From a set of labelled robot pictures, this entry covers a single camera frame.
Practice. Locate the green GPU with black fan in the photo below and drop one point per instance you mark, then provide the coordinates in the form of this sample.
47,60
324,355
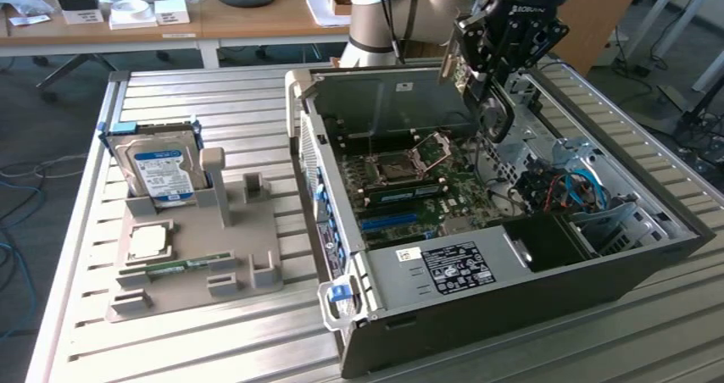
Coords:
497,116

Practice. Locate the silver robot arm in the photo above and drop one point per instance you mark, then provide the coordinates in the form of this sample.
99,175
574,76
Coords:
373,18

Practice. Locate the wooden cabinet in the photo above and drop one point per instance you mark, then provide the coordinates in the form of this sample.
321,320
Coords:
594,18

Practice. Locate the perforated silver disk bay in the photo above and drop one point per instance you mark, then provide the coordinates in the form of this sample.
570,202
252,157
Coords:
527,154

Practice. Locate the metal socket cover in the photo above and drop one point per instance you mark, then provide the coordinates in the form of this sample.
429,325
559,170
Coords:
433,150

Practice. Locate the white paper stack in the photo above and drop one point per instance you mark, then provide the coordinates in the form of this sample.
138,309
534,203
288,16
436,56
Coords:
322,16

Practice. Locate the CPU socket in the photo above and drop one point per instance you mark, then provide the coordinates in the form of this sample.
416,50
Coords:
393,169

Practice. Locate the green motherboard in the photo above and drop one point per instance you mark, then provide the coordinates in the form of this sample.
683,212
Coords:
464,196

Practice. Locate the grey chipset heatsink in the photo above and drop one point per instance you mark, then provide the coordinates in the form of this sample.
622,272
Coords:
461,226

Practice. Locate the blue expansion slot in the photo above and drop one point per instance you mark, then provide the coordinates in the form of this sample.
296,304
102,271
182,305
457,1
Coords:
391,222

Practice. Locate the slanted silver disk bay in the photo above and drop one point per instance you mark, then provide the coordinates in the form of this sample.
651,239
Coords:
623,226

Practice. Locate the small white box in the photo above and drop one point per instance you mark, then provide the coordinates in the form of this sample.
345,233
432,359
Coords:
172,12

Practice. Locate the grey power supply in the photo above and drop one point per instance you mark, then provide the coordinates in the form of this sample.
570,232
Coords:
408,273

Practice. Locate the flat white box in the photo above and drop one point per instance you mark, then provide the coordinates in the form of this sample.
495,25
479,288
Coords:
133,23

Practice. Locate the white tape roll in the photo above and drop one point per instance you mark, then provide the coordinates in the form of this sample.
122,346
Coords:
131,8

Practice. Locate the open black PC case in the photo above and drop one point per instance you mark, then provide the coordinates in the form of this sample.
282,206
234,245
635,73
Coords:
509,306

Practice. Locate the blue case latch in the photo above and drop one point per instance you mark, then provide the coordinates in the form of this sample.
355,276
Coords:
337,294

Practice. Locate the hard disk with blue carrier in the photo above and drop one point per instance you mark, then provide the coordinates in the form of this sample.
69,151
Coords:
153,167

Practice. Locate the grey parts rack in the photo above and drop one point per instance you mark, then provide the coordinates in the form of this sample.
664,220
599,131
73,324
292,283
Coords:
193,239

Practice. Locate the white boxes on desk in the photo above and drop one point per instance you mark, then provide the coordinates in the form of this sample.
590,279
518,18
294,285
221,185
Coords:
79,10

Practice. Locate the loose green RAM stick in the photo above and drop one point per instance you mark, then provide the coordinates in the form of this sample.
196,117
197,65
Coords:
181,266

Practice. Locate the wooden desk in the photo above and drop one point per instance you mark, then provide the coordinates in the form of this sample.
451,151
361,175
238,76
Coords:
57,35

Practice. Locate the silver CPU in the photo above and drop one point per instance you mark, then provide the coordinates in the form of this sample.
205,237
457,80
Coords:
149,243

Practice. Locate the white paper label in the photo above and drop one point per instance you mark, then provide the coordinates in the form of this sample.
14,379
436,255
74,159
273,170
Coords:
29,20

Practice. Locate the white desk frame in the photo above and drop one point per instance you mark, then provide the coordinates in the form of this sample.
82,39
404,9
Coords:
710,73

